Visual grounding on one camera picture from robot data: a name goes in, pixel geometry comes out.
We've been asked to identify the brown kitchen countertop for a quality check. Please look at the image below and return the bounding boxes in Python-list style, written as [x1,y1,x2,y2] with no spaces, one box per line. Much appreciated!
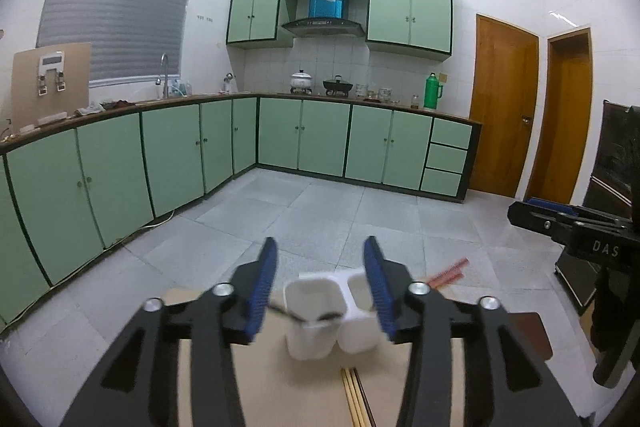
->
[0,92,483,155]

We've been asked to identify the plain wooden door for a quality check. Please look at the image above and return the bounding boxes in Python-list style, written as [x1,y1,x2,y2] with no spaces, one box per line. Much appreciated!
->
[522,25,593,205]

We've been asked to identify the white device on board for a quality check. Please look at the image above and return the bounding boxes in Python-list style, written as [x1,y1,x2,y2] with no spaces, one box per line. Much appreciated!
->
[36,52,67,96]

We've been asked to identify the black range hood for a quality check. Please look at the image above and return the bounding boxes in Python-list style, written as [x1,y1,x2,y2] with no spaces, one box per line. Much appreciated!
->
[280,18,365,38]

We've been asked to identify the beige table mat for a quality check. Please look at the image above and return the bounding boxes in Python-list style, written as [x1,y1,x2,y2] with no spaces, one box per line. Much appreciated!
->
[160,277,554,427]

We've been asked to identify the chrome sink faucet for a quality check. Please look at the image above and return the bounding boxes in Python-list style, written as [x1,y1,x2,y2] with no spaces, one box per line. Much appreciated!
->
[155,53,171,98]

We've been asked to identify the green upper wall cabinets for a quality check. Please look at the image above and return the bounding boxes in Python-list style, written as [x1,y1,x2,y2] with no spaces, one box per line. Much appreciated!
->
[226,0,453,62]

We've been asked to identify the black wok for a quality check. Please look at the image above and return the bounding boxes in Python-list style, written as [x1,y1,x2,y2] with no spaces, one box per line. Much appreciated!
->
[322,75,353,96]

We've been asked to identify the green thermos flask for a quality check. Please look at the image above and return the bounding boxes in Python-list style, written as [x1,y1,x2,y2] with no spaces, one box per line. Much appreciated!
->
[424,73,444,110]

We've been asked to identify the white cooking pot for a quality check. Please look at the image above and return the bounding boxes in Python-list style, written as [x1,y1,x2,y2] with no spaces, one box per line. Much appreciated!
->
[290,69,316,94]

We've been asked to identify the white two-compartment utensil holder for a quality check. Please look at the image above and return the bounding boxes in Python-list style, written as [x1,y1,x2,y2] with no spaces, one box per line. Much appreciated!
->
[284,271,396,362]

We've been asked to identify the green lower kitchen cabinets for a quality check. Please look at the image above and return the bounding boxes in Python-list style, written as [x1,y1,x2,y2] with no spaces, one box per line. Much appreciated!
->
[0,94,483,333]

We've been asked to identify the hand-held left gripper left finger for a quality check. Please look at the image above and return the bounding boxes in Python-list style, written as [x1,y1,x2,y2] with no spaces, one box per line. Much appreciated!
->
[62,237,278,427]

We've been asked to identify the brown cardboard board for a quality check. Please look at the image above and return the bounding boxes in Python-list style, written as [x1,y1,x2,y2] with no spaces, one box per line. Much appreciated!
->
[11,43,92,130]

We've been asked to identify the grey window blind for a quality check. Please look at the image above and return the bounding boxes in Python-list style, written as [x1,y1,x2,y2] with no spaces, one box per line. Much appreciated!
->
[36,0,200,88]

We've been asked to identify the blue hood chimney cover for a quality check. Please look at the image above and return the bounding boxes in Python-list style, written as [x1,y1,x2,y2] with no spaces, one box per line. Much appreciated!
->
[307,0,347,18]

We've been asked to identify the black cabinet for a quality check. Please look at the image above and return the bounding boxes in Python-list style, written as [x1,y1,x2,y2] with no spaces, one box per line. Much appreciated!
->
[555,99,640,315]

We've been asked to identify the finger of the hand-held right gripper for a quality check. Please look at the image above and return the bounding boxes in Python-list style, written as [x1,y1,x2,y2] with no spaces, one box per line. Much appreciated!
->
[507,202,576,240]
[527,198,628,222]

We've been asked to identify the bundle of wooden chopsticks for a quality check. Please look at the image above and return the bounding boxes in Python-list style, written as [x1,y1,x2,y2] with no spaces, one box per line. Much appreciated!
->
[341,367,376,427]

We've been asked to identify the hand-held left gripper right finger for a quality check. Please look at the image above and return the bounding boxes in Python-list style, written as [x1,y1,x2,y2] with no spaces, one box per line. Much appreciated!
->
[363,235,583,427]

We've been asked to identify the wooden door with handle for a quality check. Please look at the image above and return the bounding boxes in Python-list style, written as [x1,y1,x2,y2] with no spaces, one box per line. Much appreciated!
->
[469,13,540,198]

